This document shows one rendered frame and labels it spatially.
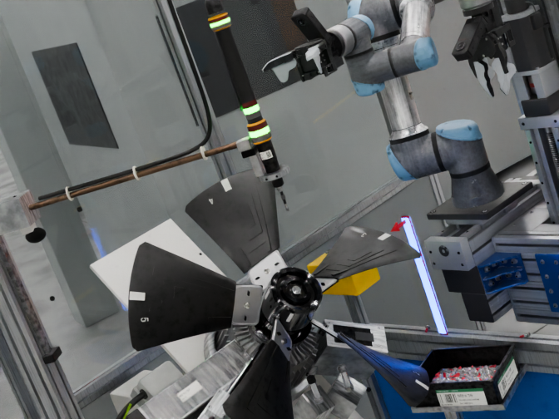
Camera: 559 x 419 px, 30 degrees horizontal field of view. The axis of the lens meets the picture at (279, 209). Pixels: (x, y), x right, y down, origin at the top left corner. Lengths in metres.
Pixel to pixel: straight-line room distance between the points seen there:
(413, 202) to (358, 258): 1.29
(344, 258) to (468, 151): 0.67
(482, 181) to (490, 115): 3.60
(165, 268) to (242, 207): 0.29
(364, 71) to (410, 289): 1.26
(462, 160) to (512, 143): 3.73
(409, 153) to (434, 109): 3.35
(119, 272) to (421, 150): 0.96
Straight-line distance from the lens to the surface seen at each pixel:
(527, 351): 2.55
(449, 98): 6.38
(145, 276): 2.20
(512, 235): 2.96
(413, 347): 2.78
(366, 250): 2.44
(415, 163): 2.97
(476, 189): 2.98
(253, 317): 2.28
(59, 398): 2.62
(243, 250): 2.37
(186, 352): 2.43
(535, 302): 3.03
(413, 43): 2.59
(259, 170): 2.27
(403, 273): 3.64
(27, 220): 2.44
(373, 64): 2.59
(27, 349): 2.58
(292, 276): 2.27
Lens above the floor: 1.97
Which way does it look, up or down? 15 degrees down
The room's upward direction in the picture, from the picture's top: 20 degrees counter-clockwise
